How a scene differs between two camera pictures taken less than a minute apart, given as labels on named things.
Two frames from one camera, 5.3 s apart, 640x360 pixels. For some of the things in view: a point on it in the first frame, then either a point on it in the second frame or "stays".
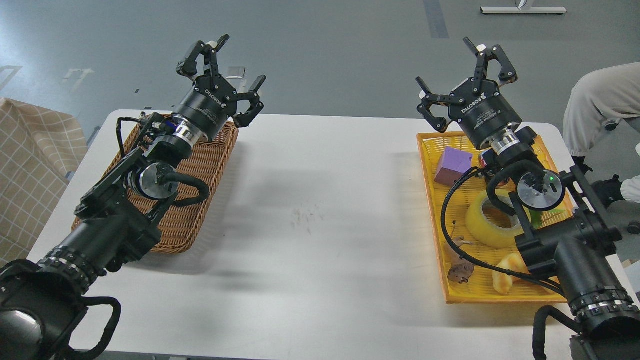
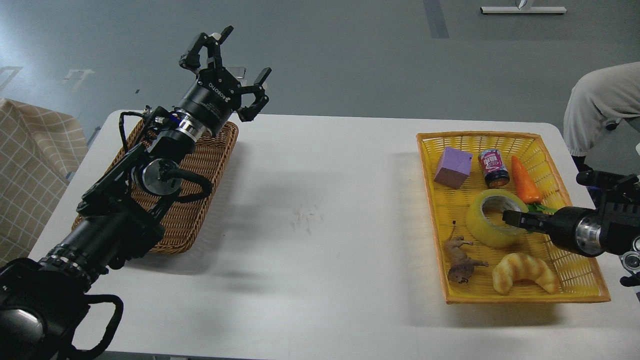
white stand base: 523,10 stays
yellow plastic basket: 478,205 stays
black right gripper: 484,110 to 577,230
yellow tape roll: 484,232 stays
